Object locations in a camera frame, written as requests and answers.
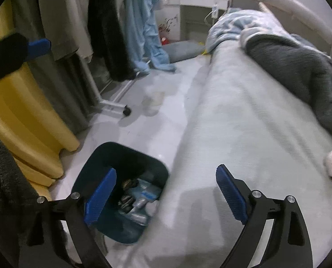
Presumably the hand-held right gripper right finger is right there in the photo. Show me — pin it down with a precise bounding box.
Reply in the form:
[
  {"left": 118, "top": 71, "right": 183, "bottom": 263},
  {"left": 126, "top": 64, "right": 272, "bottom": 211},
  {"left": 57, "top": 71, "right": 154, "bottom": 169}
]
[{"left": 216, "top": 164, "right": 313, "bottom": 268}]

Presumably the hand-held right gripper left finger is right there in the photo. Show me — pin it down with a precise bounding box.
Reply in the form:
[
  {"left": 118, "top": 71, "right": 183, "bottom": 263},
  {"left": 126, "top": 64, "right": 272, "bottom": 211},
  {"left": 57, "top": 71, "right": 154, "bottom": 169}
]
[{"left": 26, "top": 167, "right": 118, "bottom": 268}]

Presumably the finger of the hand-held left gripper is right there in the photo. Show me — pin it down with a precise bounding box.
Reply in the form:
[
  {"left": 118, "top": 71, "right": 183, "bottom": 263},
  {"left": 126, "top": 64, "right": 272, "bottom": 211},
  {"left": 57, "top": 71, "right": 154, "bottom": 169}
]
[
  {"left": 0, "top": 33, "right": 29, "bottom": 87},
  {"left": 23, "top": 38, "right": 51, "bottom": 60}
]

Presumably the brown tape roll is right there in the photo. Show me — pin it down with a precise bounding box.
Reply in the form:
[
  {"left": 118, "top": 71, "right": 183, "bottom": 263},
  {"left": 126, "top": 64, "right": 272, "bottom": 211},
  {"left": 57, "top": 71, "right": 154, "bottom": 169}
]
[{"left": 122, "top": 180, "right": 139, "bottom": 192}]

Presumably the dark blue trash bin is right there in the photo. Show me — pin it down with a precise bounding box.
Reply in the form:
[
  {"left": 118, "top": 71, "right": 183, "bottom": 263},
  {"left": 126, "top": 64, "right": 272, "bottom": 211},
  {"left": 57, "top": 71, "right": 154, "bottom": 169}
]
[{"left": 71, "top": 142, "right": 169, "bottom": 245}]

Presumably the blue white wipes packet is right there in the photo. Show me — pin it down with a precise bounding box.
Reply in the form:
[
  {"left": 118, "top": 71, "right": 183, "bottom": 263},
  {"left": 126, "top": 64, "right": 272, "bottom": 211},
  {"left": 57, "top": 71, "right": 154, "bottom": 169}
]
[{"left": 135, "top": 179, "right": 162, "bottom": 201}]

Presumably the grey green hanging coat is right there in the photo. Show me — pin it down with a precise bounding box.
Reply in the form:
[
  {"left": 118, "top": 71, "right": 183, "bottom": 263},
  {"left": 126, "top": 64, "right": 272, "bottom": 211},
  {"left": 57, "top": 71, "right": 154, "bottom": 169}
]
[{"left": 11, "top": 0, "right": 94, "bottom": 60}]

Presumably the dark grey hanging cloth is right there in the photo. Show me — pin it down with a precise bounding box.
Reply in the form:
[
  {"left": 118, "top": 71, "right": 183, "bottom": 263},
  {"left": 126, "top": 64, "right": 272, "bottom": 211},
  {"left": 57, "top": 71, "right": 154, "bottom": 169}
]
[{"left": 29, "top": 53, "right": 99, "bottom": 134}]

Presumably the yellow puffer coat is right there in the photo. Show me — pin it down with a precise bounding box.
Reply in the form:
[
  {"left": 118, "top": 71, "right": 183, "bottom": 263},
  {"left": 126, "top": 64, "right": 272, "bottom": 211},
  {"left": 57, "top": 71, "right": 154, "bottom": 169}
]
[{"left": 0, "top": 0, "right": 80, "bottom": 201}]

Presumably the black hanging garment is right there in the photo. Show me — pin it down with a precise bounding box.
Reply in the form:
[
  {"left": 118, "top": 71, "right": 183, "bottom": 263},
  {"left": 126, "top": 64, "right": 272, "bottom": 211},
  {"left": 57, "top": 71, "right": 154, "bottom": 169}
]
[{"left": 88, "top": 0, "right": 136, "bottom": 81}]

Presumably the grey bed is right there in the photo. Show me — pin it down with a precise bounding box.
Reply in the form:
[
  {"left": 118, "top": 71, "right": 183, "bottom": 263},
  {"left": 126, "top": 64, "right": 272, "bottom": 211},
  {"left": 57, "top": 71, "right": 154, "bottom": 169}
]
[{"left": 107, "top": 38, "right": 332, "bottom": 268}]

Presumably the white clothes rack base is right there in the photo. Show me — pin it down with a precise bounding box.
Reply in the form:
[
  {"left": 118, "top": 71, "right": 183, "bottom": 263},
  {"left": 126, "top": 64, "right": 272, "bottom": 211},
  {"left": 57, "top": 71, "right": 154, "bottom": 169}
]
[{"left": 82, "top": 59, "right": 133, "bottom": 116}]

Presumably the clear plastic cup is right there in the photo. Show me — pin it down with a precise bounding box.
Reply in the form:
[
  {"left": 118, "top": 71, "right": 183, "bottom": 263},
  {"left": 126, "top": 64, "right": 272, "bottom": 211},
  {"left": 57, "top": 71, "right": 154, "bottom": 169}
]
[{"left": 142, "top": 92, "right": 164, "bottom": 116}]

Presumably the light blue garment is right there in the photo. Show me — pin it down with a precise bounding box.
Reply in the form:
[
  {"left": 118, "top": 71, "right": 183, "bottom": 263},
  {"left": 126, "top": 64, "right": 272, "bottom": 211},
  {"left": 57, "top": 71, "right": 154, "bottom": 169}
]
[{"left": 124, "top": 0, "right": 176, "bottom": 73}]

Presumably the dark grey fleece blanket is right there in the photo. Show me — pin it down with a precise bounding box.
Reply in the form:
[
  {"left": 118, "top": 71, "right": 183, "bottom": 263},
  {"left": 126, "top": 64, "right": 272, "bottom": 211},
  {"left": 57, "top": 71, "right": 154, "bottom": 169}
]
[{"left": 244, "top": 35, "right": 332, "bottom": 134}]

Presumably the grey floor cushion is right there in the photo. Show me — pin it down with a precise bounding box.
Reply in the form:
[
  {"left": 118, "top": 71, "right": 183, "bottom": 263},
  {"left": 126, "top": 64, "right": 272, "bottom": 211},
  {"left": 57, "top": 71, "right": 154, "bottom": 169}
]
[{"left": 162, "top": 40, "right": 204, "bottom": 62}]

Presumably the blue patterned quilt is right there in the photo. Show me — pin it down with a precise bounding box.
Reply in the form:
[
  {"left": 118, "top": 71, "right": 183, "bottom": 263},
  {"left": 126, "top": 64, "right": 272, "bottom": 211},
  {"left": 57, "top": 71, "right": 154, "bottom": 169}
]
[{"left": 205, "top": 8, "right": 292, "bottom": 53}]

